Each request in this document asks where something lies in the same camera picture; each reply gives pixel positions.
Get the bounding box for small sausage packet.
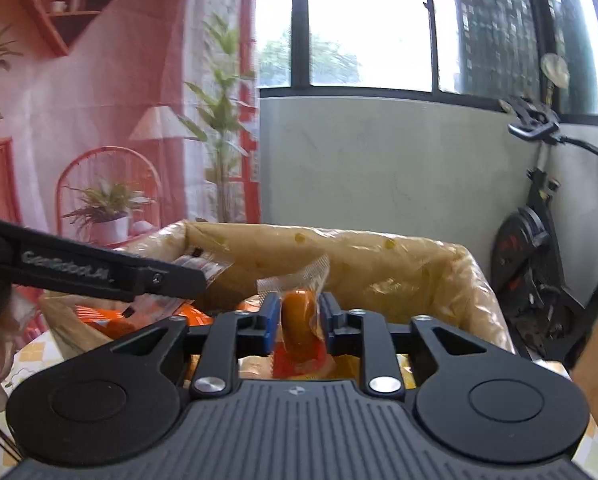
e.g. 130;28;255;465
257;256;331;356

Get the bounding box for small clear snack packet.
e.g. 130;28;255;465
121;247;233;327

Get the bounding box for orange chip bag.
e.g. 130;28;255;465
75;304;213;339

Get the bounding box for orange noodle packet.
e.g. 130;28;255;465
272;339;333;380

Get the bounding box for cardboard box with plastic liner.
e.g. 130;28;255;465
39;219;516;380

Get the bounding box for checkered floral tablecloth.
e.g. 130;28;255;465
0;328;598;480

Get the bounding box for black exercise bike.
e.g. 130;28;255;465
490;52;598;370

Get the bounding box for pink printed backdrop cloth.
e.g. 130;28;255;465
0;0;263;351

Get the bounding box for black framed window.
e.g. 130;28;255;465
256;0;598;125

